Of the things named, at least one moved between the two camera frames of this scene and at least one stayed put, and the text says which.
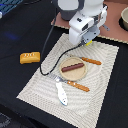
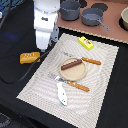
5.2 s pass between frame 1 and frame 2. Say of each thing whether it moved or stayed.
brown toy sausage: moved
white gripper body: moved
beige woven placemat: stayed
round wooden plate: stayed
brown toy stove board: stayed
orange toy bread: stayed
